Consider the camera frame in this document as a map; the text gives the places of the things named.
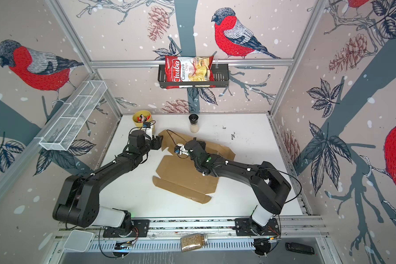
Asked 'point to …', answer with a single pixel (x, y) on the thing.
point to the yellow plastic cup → (140, 116)
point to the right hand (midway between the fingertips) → (195, 143)
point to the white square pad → (78, 240)
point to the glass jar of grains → (193, 242)
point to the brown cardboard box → (179, 175)
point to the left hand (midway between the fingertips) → (157, 135)
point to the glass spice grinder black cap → (193, 119)
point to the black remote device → (298, 247)
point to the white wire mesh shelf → (61, 134)
